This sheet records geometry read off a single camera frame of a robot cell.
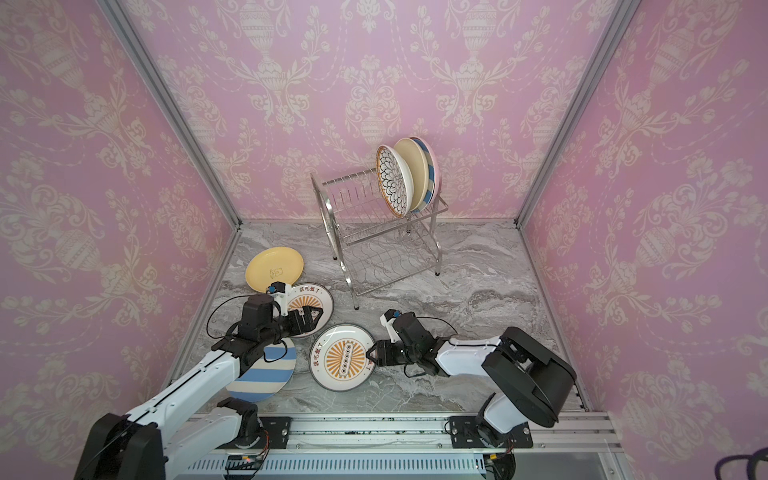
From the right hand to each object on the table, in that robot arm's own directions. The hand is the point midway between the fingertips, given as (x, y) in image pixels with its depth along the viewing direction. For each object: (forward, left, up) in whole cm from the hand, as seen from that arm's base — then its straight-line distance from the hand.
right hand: (373, 355), depth 85 cm
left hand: (+10, +17, +8) cm, 21 cm away
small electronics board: (-23, +32, -5) cm, 40 cm away
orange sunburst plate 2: (0, +10, -2) cm, 10 cm away
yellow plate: (+35, +36, -1) cm, 51 cm away
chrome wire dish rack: (+38, 0, +2) cm, 38 cm away
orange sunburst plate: (+22, +23, -2) cm, 32 cm away
